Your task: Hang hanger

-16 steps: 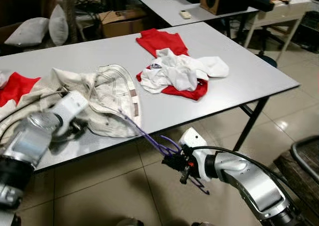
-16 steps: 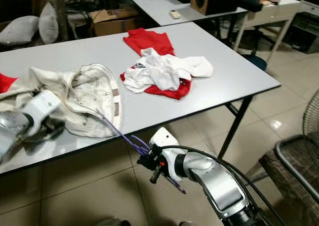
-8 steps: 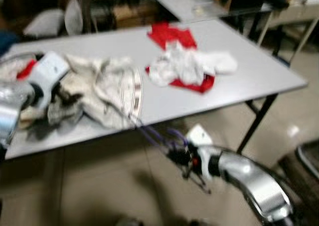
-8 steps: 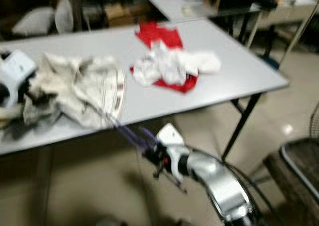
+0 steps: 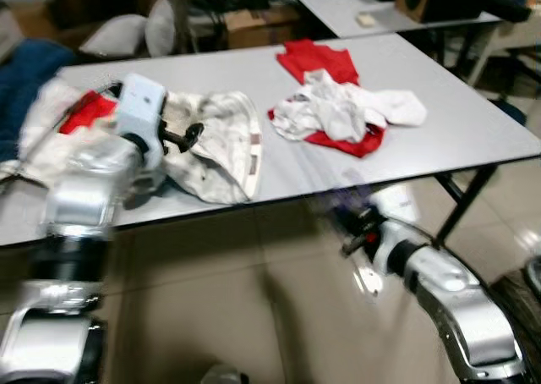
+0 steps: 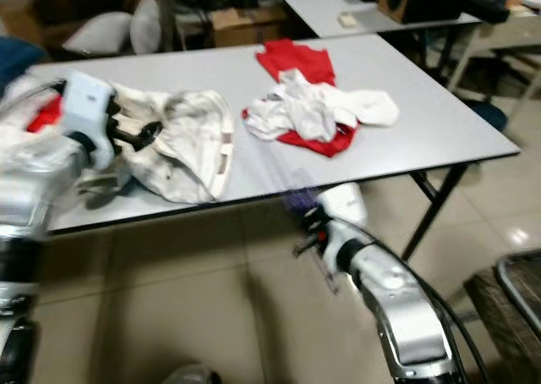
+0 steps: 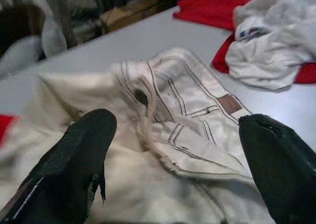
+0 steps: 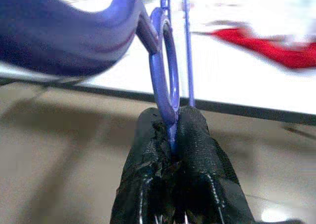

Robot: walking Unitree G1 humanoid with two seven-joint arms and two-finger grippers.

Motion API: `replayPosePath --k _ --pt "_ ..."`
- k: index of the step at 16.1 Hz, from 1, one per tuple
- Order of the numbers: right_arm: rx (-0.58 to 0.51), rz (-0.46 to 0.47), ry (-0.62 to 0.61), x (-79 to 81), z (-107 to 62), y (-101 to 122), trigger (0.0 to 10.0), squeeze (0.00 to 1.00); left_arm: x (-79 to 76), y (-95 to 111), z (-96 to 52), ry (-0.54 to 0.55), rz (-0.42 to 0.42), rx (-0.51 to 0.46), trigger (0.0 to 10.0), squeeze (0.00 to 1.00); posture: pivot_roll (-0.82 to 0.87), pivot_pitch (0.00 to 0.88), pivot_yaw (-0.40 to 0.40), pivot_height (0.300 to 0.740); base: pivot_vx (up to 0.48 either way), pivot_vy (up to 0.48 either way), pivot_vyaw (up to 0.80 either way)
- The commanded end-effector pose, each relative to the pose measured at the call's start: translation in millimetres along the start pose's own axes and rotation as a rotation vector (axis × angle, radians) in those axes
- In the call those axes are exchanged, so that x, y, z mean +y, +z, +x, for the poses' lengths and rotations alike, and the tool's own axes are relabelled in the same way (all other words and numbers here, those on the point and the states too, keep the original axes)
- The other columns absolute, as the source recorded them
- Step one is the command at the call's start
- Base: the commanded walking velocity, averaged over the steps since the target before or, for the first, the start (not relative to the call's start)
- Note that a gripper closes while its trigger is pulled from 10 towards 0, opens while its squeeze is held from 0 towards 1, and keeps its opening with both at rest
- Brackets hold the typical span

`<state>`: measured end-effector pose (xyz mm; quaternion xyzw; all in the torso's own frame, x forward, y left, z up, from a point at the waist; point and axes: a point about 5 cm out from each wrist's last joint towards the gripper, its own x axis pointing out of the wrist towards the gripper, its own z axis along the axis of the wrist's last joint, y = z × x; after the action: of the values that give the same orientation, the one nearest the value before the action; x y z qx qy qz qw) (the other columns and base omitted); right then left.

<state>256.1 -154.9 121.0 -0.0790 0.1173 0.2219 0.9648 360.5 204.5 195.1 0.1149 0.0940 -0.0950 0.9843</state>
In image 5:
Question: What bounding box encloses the purple plastic hanger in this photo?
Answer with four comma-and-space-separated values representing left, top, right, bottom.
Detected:
317, 168, 373, 216

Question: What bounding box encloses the white denim jacket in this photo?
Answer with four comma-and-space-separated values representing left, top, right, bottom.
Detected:
156, 88, 265, 206

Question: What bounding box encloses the red cloth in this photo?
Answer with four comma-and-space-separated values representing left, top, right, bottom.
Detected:
59, 92, 119, 135

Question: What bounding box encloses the white pillow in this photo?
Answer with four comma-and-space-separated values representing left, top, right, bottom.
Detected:
145, 0, 177, 57

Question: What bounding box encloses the grey pillow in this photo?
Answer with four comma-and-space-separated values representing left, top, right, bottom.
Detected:
80, 14, 149, 59

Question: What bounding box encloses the white cloth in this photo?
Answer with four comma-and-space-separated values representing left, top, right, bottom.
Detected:
13, 78, 119, 190

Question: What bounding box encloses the crumpled white t-shirt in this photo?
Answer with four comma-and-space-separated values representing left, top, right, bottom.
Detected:
269, 69, 429, 144

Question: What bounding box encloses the brown cardboard box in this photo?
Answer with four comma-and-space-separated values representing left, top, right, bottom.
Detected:
224, 8, 301, 51

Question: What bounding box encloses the red shirt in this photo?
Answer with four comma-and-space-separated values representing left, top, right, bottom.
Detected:
276, 39, 387, 159

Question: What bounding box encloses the blue chair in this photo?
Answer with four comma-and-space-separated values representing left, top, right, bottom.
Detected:
0, 39, 79, 161

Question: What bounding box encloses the blue round stool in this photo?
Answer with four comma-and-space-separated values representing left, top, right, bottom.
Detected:
490, 96, 529, 127

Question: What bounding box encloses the dark woven basket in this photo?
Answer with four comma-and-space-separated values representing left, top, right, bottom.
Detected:
490, 261, 541, 359

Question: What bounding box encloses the grey robot left foot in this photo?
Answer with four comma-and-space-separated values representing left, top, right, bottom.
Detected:
201, 365, 250, 384

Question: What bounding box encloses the black bag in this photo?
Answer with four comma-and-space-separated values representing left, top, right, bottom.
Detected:
486, 0, 533, 23

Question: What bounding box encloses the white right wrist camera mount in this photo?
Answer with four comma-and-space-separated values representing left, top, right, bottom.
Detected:
368, 185, 419, 254

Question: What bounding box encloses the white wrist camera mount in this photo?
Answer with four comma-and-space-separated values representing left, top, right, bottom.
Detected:
114, 73, 167, 148
368, 185, 419, 254

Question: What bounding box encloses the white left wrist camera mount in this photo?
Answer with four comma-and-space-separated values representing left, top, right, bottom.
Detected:
114, 73, 167, 148

